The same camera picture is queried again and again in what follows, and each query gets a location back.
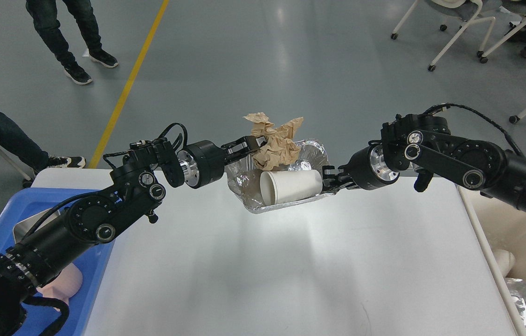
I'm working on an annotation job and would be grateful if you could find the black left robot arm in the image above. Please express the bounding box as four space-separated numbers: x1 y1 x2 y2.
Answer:
0 127 267 336

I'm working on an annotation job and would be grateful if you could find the white office chair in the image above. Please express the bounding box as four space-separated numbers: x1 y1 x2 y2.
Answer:
476 0 526 66
390 0 497 72

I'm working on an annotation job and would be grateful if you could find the beige plastic bin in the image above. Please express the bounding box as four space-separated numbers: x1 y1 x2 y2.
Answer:
458 187 526 336

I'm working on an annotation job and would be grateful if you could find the stainless steel tray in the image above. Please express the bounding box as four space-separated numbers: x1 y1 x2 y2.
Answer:
12 209 61 243

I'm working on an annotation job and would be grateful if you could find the blue plastic tray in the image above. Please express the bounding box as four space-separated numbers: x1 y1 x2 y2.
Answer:
0 188 114 336

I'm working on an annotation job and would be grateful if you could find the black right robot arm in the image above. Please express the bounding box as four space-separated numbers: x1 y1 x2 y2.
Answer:
321 104 526 213

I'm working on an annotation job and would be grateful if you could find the person in dark jeans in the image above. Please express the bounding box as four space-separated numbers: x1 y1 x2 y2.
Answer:
0 111 86 174

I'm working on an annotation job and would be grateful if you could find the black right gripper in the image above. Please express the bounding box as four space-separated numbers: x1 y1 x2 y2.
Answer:
321 143 400 194

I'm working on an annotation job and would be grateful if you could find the white office chair right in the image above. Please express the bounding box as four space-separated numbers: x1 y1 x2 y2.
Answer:
476 0 526 66

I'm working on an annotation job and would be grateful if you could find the white paper cup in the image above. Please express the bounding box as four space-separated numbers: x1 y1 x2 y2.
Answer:
260 170 323 206

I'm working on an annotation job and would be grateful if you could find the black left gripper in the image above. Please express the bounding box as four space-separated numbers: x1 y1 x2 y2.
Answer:
176 135 267 189

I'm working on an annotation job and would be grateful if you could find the pink mug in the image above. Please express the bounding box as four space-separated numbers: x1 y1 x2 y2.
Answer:
37 263 83 304

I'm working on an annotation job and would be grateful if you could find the aluminium foil tray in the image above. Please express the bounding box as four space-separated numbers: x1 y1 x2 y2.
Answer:
225 138 332 213

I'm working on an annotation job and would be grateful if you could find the brown paper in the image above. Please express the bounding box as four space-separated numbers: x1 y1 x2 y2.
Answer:
244 112 304 171

